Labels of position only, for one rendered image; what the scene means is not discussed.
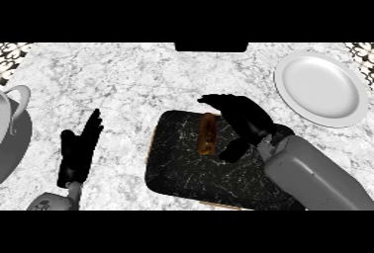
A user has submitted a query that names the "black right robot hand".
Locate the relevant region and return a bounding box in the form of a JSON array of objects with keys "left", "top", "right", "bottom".
[{"left": 195, "top": 93, "right": 297, "bottom": 164}]

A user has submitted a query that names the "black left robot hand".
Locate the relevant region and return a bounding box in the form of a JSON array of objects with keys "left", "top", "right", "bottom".
[{"left": 57, "top": 108, "right": 105, "bottom": 190}]

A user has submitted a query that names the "black marble tray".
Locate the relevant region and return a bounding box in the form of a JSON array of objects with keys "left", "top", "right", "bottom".
[{"left": 144, "top": 110, "right": 308, "bottom": 211}]

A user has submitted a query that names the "white plate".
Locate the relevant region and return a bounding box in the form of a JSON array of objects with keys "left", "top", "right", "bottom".
[{"left": 274, "top": 50, "right": 371, "bottom": 128}]

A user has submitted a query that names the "black appliance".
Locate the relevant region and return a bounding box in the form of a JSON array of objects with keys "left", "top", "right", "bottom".
[{"left": 175, "top": 42, "right": 250, "bottom": 53}]

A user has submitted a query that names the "grey pot with handle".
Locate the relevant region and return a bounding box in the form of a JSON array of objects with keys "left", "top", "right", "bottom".
[{"left": 0, "top": 84, "right": 36, "bottom": 185}]

